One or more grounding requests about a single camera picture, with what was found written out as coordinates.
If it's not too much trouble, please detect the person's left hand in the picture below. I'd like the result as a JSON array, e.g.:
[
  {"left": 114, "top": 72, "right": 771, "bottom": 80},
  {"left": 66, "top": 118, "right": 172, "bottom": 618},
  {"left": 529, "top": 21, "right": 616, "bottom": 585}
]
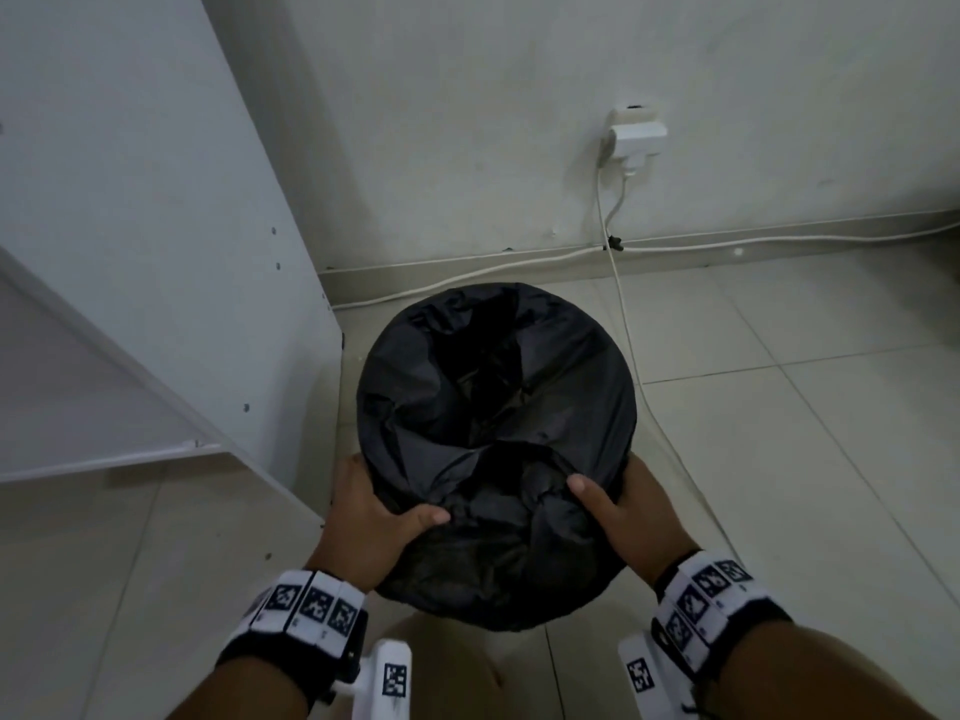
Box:
[{"left": 306, "top": 452, "right": 453, "bottom": 593}]

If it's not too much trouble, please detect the person's right hand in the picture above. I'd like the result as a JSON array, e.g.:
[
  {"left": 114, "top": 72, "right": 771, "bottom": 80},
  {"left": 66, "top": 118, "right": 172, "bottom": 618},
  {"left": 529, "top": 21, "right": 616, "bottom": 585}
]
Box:
[{"left": 566, "top": 457, "right": 703, "bottom": 587}]

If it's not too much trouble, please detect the black plastic trash bag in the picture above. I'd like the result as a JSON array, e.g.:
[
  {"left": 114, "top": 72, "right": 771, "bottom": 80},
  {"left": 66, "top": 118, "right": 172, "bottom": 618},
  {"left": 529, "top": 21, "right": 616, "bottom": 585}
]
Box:
[{"left": 354, "top": 281, "right": 639, "bottom": 633}]

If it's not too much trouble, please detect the person's left forearm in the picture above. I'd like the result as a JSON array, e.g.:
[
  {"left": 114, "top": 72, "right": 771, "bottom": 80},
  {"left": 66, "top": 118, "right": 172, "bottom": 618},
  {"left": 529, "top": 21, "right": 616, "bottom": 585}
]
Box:
[{"left": 166, "top": 652, "right": 333, "bottom": 720}]

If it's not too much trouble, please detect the person's right forearm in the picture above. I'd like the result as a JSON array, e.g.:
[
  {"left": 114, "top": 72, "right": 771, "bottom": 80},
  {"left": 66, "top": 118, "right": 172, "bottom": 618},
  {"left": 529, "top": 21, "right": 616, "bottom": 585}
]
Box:
[{"left": 693, "top": 620, "right": 940, "bottom": 720}]

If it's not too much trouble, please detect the left marker wristband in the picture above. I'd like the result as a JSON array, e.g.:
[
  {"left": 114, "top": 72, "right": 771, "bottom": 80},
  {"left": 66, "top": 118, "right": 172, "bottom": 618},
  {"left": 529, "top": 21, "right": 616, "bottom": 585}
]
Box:
[{"left": 216, "top": 567, "right": 370, "bottom": 707}]

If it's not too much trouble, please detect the marker wristband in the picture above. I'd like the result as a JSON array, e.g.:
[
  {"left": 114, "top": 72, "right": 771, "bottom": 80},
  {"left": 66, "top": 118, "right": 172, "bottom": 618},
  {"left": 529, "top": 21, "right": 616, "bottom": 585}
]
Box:
[
  {"left": 216, "top": 567, "right": 370, "bottom": 707},
  {"left": 649, "top": 549, "right": 795, "bottom": 679}
]

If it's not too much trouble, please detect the right marker wristband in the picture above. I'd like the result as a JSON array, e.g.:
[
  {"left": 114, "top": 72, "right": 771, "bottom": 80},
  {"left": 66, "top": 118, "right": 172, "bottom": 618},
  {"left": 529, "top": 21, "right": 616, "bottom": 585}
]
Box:
[{"left": 649, "top": 549, "right": 795, "bottom": 679}]

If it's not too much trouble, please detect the white plug adapter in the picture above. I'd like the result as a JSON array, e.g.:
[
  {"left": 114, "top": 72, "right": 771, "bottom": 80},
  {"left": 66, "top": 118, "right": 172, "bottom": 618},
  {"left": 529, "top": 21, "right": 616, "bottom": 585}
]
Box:
[{"left": 604, "top": 122, "right": 669, "bottom": 175}]

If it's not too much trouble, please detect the white cabinet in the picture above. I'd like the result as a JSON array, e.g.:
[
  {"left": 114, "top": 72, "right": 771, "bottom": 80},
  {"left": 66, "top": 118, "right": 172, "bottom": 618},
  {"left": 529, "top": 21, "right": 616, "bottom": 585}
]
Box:
[{"left": 0, "top": 0, "right": 348, "bottom": 574}]

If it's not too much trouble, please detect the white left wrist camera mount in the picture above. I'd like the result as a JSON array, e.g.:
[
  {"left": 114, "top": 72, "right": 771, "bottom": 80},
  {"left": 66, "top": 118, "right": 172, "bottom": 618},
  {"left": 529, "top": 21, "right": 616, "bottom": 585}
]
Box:
[{"left": 328, "top": 640, "right": 414, "bottom": 720}]

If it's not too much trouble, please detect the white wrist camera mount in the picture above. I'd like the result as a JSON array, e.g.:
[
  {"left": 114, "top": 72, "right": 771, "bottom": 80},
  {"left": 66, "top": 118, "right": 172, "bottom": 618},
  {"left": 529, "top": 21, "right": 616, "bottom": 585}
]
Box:
[
  {"left": 328, "top": 640, "right": 414, "bottom": 720},
  {"left": 617, "top": 631, "right": 705, "bottom": 720}
]

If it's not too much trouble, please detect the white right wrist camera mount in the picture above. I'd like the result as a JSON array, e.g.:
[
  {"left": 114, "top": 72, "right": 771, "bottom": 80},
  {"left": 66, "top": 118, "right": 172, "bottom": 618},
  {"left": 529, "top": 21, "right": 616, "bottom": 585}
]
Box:
[{"left": 617, "top": 631, "right": 705, "bottom": 720}]

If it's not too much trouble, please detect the white power cable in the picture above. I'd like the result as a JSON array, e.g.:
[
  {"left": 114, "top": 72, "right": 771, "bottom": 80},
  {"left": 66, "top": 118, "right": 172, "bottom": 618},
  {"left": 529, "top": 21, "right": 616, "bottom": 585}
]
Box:
[{"left": 597, "top": 163, "right": 744, "bottom": 552}]

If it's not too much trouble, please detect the white cable along baseboard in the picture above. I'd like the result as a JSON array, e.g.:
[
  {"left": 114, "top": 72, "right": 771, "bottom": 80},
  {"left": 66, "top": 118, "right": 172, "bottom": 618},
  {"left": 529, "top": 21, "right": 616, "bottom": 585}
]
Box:
[{"left": 321, "top": 220, "right": 960, "bottom": 275}]

